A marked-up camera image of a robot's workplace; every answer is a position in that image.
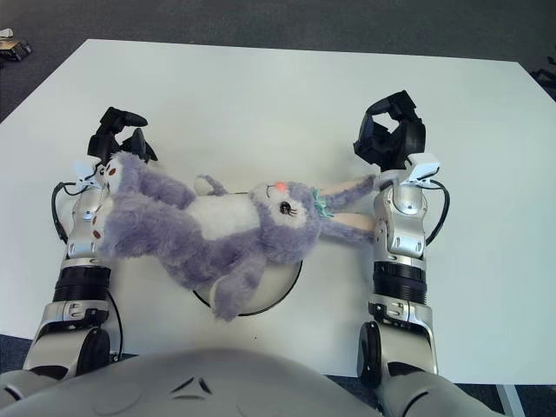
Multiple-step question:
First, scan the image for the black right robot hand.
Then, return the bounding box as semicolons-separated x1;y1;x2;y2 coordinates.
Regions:
352;89;429;173

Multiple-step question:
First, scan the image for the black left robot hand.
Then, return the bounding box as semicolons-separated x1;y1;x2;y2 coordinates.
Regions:
86;105;158;165

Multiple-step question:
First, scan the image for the purple plush bunny doll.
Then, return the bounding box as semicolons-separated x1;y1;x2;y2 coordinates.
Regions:
93;150;387;322

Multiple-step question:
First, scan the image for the white plate with black rim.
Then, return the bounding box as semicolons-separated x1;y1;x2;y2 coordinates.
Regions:
190;255;303;317

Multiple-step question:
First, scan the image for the black office chair base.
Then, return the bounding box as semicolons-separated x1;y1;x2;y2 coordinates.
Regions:
529;56;556;90

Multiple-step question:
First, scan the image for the grey robot torso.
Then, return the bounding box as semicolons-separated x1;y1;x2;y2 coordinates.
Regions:
0;347;509;417

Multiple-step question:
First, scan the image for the white table leg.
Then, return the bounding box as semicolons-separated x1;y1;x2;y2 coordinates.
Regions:
494;384;522;417

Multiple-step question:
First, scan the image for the white left wrist cable clip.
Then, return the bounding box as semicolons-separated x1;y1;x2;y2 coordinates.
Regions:
71;161;105;190

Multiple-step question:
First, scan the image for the white wrist cable clip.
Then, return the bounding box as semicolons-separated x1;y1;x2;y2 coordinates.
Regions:
71;161;105;190
403;151;442;188

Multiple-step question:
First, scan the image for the white right wrist cable clip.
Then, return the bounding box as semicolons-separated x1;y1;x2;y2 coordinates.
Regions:
403;151;442;188

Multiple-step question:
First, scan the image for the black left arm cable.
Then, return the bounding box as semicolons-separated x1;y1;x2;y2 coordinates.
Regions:
50;181;125;361

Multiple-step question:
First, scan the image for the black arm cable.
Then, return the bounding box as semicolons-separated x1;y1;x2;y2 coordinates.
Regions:
423;177;451;247
50;181;125;361

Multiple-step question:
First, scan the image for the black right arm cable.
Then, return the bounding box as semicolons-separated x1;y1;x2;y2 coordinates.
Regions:
423;177;451;247

